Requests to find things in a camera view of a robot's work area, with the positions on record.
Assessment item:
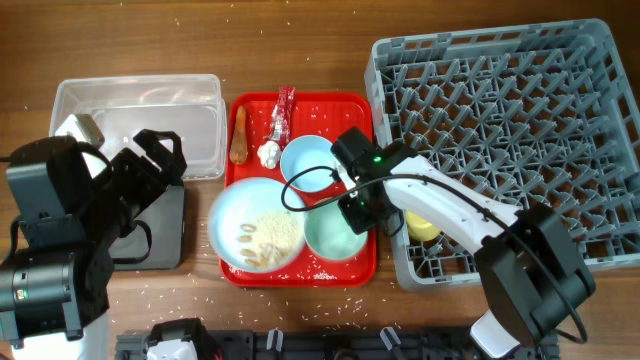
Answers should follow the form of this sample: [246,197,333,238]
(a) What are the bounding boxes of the rice and peanuts leftovers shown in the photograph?
[237,211,303,270]

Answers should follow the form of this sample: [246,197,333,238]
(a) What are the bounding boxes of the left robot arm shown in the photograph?
[1,129,187,359]

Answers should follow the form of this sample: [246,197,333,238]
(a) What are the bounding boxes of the brown chicken bone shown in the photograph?
[229,106,248,165]

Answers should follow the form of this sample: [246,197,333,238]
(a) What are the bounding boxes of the yellow plastic cup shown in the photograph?
[405,211,441,242]

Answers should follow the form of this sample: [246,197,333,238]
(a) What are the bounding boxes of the light blue plate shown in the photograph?
[207,177,306,274]

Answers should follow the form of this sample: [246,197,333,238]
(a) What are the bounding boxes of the white plastic spoon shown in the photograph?
[335,161,358,198]

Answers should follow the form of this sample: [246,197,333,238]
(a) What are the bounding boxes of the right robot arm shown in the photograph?
[331,127,596,358]

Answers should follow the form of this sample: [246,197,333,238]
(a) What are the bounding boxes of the crumpled white tissue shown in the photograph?
[257,140,281,169]

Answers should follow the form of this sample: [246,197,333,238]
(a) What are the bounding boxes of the small light blue bowl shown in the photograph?
[279,135,337,193]

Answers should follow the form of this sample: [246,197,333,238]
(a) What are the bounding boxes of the grey dishwasher rack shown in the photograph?
[364,19,639,270]

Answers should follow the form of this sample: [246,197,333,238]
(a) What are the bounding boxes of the black plastic bin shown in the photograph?
[109,186,185,271]

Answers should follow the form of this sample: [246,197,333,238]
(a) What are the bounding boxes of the red plastic tray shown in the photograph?
[219,91,378,288]

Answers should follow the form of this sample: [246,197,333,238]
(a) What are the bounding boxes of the red snack wrapper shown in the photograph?
[266,85,295,149]

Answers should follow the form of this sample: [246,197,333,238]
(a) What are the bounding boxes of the light green bowl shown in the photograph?
[305,202,368,262]

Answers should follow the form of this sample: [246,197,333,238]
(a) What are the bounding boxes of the clear plastic bin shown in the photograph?
[49,74,227,180]

